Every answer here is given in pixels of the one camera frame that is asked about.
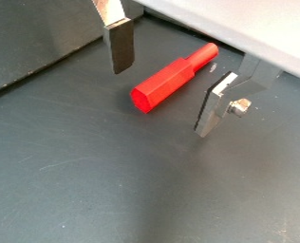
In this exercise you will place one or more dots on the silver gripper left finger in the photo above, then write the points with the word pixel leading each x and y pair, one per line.
pixel 118 33

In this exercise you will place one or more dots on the red peg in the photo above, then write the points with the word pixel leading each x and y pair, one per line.
pixel 164 83

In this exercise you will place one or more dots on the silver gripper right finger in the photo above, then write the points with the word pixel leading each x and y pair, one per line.
pixel 227 95

